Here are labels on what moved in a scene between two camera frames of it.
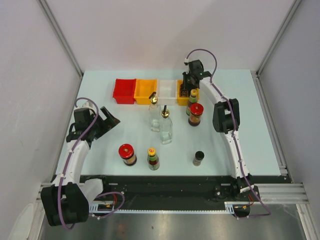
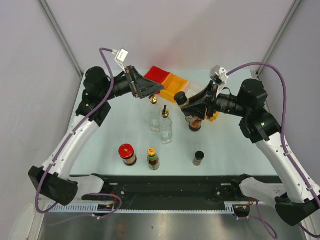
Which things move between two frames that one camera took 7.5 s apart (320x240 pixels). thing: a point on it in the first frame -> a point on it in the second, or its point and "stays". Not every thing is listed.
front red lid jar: (126, 151) stays
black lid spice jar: (199, 156) stays
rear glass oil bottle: (154, 111) stays
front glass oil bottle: (166, 127) stays
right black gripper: (185, 76) -> (199, 110)
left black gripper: (108, 124) -> (141, 87)
